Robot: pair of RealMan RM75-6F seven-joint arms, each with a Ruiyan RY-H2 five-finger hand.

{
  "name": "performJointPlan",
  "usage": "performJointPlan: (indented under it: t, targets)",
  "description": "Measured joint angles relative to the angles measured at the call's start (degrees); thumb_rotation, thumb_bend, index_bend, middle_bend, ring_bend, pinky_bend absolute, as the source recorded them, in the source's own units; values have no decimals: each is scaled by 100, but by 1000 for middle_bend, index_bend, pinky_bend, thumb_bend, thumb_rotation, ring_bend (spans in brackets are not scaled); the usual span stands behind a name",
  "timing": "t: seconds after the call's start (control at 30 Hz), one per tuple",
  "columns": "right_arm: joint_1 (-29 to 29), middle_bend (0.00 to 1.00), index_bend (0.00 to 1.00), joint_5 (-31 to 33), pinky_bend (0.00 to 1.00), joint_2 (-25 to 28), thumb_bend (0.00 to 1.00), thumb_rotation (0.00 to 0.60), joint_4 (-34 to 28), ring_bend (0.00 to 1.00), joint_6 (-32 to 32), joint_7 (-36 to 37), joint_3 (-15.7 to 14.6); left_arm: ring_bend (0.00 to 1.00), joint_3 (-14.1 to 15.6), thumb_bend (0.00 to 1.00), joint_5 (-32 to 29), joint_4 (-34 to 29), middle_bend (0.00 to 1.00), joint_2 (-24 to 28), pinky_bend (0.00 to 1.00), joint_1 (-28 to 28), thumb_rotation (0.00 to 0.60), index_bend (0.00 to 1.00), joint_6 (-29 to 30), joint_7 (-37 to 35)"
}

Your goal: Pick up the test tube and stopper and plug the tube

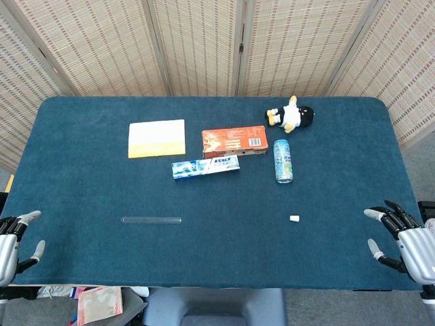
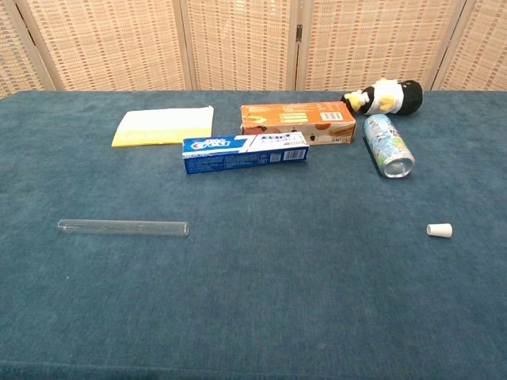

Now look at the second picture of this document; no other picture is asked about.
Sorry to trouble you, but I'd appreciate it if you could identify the clear glass tube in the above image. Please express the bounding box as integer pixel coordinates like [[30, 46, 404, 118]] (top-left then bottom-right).
[[57, 218, 190, 238]]

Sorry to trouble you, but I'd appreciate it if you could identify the black white penguin plush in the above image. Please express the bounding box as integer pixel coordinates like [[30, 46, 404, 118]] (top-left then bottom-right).
[[341, 78, 424, 117]]

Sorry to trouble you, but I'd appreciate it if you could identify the orange cardboard box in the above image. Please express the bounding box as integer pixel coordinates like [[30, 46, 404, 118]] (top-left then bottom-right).
[[240, 101, 357, 146]]

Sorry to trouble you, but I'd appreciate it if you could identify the blue table cloth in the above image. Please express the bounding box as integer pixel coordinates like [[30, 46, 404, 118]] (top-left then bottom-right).
[[0, 89, 507, 380]]

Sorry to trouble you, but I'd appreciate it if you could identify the white and yellow paper pad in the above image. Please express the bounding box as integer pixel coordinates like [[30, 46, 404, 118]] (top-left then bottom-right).
[[111, 104, 215, 148]]

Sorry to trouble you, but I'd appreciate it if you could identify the printed drink can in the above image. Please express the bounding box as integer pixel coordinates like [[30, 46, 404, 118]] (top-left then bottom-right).
[[363, 113, 416, 179]]

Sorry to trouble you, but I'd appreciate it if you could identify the woven folding screen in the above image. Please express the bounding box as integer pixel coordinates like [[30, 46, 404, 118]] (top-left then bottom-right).
[[0, 0, 507, 100]]

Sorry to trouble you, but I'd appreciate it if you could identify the blue toothpaste box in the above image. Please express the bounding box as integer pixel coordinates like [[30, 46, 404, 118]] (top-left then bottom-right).
[[181, 131, 311, 176]]

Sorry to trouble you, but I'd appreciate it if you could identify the small white stopper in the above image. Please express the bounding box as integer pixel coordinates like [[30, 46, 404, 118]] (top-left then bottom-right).
[[426, 222, 453, 239]]

